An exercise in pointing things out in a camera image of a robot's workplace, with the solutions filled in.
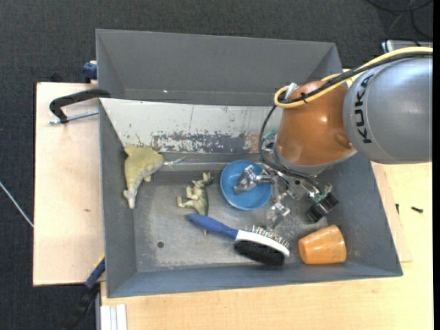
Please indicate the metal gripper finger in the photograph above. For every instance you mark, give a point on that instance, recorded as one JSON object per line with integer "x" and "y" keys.
{"x": 280, "y": 208}
{"x": 249, "y": 179}

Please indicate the blue bowl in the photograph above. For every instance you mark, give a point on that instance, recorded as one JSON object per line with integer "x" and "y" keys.
{"x": 247, "y": 201}

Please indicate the blue and white brush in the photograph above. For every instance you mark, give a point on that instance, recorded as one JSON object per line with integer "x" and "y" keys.
{"x": 261, "y": 249}

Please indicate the small green toy dinosaur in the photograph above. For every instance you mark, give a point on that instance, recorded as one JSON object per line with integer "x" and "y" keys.
{"x": 199, "y": 196}

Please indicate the orange cup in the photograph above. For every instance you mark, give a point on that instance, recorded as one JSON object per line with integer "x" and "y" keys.
{"x": 323, "y": 246}

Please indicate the grey metal bin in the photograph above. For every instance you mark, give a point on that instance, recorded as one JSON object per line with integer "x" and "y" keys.
{"x": 192, "y": 253}

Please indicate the yellow-green soft toy dinosaur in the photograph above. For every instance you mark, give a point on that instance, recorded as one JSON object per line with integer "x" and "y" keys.
{"x": 139, "y": 165}

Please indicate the small black screw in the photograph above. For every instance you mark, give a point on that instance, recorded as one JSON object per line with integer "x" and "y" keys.
{"x": 417, "y": 210}

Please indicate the pale wood board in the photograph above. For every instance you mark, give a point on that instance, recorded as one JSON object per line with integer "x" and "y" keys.
{"x": 65, "y": 184}

